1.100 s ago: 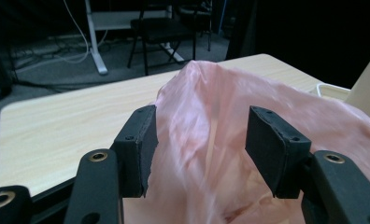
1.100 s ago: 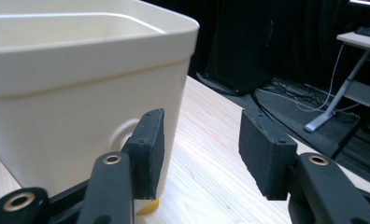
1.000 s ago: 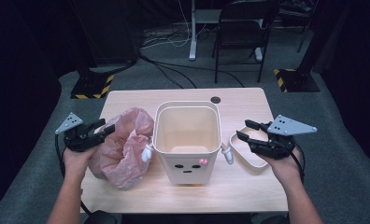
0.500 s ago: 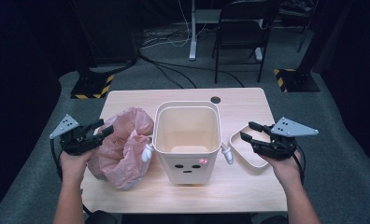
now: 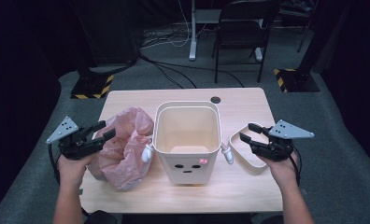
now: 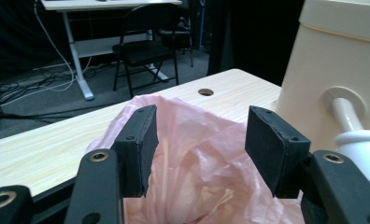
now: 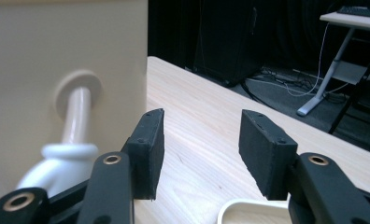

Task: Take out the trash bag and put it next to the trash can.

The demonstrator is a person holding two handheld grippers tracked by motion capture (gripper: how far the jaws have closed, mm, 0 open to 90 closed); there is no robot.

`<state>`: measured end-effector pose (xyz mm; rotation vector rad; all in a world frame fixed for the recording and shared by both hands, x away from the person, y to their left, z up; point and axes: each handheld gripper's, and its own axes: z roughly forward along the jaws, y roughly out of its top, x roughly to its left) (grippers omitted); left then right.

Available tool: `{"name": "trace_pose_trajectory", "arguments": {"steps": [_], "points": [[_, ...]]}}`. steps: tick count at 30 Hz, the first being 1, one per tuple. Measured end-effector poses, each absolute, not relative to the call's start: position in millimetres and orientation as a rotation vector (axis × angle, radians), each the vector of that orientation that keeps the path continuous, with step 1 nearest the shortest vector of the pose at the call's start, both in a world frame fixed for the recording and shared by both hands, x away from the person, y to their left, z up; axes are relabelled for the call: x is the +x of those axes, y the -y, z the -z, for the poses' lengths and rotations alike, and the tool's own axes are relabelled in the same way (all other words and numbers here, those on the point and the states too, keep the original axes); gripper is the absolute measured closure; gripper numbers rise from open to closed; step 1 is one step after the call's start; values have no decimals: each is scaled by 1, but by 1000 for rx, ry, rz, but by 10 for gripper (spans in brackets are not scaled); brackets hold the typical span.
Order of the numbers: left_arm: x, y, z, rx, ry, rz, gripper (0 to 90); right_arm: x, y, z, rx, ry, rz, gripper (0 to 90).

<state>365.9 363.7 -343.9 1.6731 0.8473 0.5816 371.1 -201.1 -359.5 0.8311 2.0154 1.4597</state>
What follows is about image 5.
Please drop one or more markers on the person's left leg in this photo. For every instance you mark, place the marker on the person's left leg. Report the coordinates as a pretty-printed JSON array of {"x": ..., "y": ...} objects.
[{"x": 102, "y": 217}]

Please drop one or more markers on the dark round table grommet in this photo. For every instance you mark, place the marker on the dark round table grommet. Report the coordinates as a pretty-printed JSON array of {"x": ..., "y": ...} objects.
[{"x": 215, "y": 100}]

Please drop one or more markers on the person's right hand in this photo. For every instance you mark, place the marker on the person's right hand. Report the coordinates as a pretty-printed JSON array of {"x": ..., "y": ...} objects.
[{"x": 282, "y": 171}]

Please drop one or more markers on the black chair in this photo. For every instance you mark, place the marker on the black chair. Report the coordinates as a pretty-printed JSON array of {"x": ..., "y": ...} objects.
[{"x": 240, "y": 34}]

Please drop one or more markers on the pink plastic trash bag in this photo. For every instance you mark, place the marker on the pink plastic trash bag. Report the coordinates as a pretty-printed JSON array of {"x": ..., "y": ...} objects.
[{"x": 124, "y": 168}]

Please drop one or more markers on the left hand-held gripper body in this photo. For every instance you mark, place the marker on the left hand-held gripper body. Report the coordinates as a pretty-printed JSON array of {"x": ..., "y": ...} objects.
[{"x": 72, "y": 146}]

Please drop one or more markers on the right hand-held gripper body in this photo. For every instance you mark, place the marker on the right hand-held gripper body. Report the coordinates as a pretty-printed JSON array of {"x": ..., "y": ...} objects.
[{"x": 278, "y": 149}]

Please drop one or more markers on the black stand with striped base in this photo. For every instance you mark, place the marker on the black stand with striped base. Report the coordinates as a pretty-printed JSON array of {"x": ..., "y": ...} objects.
[
  {"x": 91, "y": 85},
  {"x": 295, "y": 81}
]

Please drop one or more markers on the white desk frame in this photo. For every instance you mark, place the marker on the white desk frame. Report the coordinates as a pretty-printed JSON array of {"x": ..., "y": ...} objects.
[{"x": 192, "y": 34}]

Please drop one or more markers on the white trash can with face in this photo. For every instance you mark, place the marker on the white trash can with face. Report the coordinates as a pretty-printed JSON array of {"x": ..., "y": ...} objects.
[{"x": 186, "y": 168}]

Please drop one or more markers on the person's left hand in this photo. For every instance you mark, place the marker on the person's left hand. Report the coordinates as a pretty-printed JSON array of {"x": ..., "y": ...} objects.
[{"x": 72, "y": 169}]

